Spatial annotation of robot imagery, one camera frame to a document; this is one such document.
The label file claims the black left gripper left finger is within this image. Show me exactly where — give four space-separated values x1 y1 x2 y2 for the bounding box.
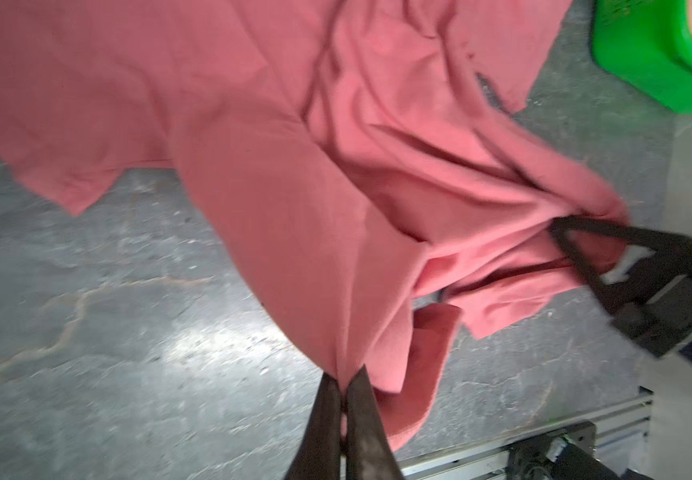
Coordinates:
285 373 343 480

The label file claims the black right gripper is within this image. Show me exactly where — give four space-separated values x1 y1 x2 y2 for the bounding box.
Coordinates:
549 216 692 364

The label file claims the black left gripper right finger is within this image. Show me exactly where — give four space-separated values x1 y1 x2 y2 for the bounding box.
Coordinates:
345 367 405 480

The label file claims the pink-red t-shirt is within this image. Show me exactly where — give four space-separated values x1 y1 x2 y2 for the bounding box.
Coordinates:
0 1 628 448

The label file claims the green plastic laundry basket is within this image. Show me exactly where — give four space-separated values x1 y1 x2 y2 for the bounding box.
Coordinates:
592 1 692 114

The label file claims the aluminium mounting rail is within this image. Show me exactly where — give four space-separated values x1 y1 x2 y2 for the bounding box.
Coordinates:
400 388 654 479

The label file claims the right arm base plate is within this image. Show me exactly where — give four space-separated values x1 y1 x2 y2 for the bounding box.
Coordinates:
505 421 651 480

